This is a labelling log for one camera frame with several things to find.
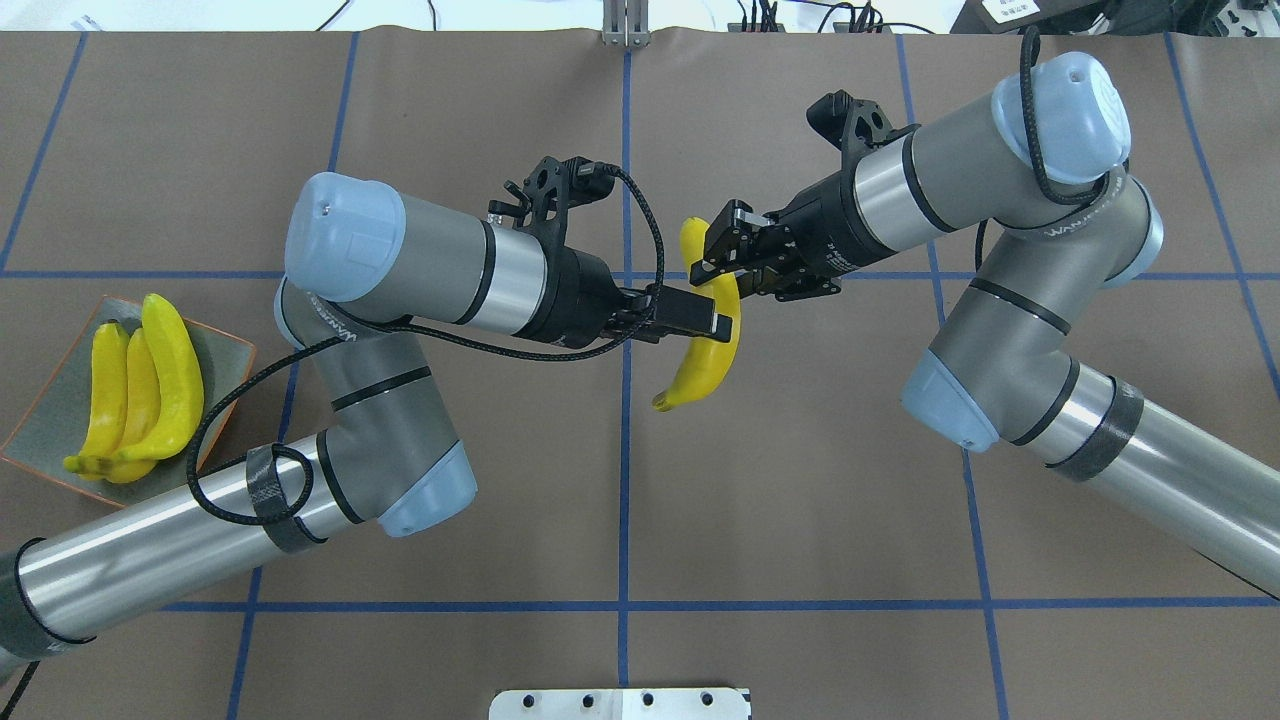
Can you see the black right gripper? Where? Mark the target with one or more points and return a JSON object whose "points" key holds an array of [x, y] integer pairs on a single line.
{"points": [[820, 232]]}

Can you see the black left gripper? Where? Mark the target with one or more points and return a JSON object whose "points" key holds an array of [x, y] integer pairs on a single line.
{"points": [[578, 298]]}

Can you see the yellow banana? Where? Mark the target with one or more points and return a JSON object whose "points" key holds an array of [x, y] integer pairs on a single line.
{"points": [[108, 400], [144, 402], [706, 362], [180, 378]]}

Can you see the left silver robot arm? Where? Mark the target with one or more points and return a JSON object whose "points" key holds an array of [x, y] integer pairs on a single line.
{"points": [[367, 268]]}

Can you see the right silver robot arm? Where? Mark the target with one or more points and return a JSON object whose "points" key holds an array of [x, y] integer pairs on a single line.
{"points": [[1043, 156]]}

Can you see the grey square plate orange rim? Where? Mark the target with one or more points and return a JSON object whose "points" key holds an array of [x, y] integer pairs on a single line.
{"points": [[57, 421]]}

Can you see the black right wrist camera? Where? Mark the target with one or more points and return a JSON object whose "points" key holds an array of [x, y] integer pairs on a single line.
{"points": [[854, 126]]}

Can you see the aluminium frame post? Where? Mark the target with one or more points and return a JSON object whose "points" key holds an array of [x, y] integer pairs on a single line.
{"points": [[625, 23]]}

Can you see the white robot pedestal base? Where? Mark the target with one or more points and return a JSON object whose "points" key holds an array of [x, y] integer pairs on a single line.
{"points": [[623, 703]]}

